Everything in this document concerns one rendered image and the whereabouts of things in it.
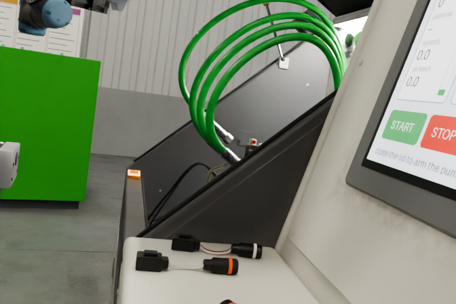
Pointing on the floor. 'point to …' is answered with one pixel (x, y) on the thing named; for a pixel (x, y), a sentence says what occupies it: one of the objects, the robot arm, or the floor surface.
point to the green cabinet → (47, 125)
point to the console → (376, 206)
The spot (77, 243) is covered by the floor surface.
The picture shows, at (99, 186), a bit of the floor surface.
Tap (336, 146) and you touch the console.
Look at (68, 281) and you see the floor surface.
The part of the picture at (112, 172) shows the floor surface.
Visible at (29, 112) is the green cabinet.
